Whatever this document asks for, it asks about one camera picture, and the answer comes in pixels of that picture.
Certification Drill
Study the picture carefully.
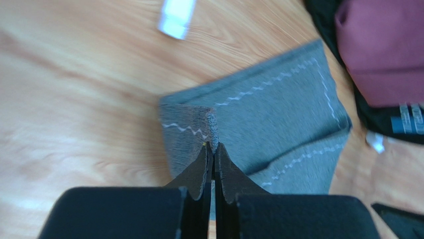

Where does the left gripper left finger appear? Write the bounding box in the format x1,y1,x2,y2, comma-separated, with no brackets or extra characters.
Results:
39,142,213,239

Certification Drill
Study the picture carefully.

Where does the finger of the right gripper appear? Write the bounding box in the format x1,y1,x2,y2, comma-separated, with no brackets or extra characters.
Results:
371,203,424,239

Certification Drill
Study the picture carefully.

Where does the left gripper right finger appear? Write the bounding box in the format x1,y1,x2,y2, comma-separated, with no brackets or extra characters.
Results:
214,143,379,239

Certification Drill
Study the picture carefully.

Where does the grey cloth napkin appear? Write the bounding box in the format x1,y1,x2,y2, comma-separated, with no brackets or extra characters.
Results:
159,40,352,194

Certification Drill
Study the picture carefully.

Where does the white rack foot right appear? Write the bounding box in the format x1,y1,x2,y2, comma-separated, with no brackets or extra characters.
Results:
365,130,385,154

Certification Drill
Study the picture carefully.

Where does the black t-shirt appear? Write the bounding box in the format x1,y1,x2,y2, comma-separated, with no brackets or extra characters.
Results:
305,0,424,145

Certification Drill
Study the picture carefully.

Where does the maroon tank top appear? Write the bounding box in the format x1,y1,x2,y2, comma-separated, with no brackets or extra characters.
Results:
334,0,424,108

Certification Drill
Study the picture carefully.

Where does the white rack base foot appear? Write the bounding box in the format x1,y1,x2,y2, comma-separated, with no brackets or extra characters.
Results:
157,0,197,40

